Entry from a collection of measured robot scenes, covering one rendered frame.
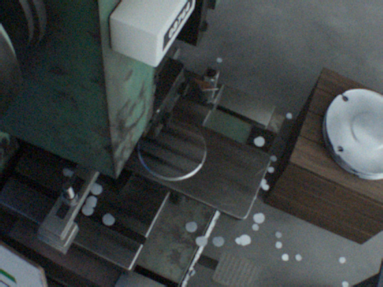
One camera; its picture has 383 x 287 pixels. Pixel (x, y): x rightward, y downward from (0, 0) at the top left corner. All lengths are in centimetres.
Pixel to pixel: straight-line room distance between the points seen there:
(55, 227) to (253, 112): 52
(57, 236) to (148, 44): 60
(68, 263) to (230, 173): 37
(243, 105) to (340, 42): 115
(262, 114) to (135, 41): 80
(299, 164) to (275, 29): 87
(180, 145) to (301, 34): 135
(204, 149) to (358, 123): 71
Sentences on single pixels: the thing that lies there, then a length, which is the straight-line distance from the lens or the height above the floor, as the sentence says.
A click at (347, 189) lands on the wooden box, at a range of 148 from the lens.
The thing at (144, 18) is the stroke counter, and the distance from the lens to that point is 35.
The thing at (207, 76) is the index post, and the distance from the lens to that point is 98.
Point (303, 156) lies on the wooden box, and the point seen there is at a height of 35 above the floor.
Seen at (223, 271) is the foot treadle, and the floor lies 16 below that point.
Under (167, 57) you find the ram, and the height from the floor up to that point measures 98.
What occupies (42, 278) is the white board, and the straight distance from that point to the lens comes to 110.
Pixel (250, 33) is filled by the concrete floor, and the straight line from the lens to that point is 212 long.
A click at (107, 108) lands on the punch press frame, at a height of 122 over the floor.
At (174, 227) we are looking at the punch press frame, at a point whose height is 64.
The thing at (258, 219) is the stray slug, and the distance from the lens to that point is 103.
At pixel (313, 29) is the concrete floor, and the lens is 222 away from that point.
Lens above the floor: 160
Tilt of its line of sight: 62 degrees down
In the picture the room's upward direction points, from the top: 12 degrees clockwise
